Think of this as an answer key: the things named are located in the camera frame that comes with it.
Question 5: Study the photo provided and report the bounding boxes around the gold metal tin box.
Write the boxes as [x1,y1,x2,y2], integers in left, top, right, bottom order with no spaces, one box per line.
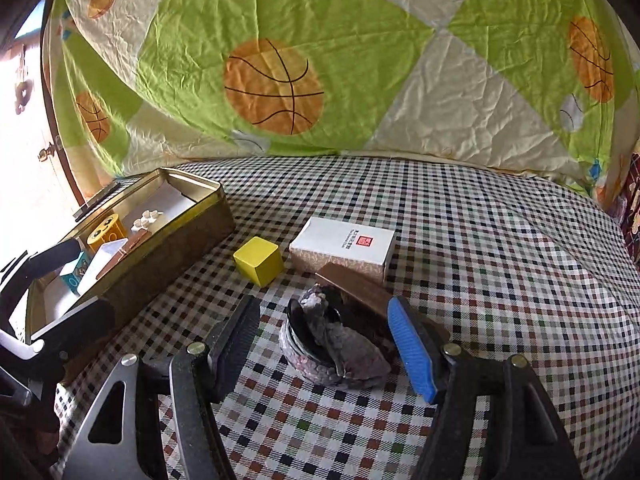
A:
[25,167,237,381]

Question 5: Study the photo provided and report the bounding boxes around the checkered tablecloth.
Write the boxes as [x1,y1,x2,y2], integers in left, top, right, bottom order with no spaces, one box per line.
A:
[50,155,640,480]

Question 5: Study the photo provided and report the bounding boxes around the white sun toy block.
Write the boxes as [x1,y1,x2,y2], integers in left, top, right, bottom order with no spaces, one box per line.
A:
[131,208,162,233]

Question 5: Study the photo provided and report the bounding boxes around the brown wooden block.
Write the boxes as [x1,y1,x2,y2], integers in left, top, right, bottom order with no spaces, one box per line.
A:
[97,230,151,281]

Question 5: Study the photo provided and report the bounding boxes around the white paper liner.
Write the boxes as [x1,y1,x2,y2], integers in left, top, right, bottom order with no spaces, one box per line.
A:
[45,182,198,328]

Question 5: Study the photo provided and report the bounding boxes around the brown wooden bar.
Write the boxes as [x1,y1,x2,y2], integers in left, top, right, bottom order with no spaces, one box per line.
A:
[315,262,451,346]

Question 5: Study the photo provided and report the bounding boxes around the basketball printed sheet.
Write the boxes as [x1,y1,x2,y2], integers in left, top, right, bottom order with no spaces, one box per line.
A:
[42,0,640,211]

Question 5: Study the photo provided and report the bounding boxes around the teal toy block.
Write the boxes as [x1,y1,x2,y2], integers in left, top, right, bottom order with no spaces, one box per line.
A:
[60,254,93,296]

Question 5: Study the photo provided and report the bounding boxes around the yellow face toy block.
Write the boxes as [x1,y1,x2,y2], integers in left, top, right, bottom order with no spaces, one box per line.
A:
[87,214,130,256]

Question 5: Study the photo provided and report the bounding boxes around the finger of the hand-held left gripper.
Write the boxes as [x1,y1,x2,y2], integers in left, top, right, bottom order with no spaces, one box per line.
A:
[0,238,83,306]
[27,297,117,367]

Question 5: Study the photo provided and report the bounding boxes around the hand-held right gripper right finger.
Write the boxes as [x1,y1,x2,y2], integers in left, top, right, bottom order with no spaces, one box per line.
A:
[387,296,573,480]

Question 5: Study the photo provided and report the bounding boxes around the wooden door frame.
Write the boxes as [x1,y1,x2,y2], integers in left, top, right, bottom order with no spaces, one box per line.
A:
[40,75,86,208]

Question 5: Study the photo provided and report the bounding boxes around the white cardboard box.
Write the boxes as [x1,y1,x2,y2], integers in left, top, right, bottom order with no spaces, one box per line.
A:
[289,216,396,286]

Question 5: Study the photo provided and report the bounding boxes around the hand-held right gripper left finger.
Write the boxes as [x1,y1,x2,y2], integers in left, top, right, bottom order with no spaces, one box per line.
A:
[70,294,262,480]

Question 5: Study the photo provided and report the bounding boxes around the yellow cube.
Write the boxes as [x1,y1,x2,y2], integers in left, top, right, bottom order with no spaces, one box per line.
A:
[233,236,286,288]

